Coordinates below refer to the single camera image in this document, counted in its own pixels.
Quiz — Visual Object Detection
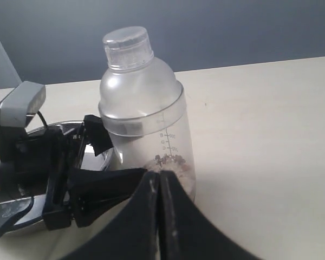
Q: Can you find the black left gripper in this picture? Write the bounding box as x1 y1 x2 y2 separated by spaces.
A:
0 114 147 230

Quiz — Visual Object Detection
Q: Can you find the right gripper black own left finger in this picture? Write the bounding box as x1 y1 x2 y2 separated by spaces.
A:
63 172 160 259

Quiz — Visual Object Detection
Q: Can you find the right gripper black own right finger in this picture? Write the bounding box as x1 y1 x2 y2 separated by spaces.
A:
159 171 258 260

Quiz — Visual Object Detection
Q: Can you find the clear plastic shaker bottle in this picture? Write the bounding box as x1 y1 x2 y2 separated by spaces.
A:
98 26 196 198

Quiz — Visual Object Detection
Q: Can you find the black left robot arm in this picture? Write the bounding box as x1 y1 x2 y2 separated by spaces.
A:
0 115 145 239

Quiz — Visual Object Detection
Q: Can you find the round stainless steel plate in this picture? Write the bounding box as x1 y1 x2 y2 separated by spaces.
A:
0 121 113 232

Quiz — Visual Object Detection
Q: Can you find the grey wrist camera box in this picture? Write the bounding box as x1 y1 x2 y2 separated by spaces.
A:
0 81 46 128

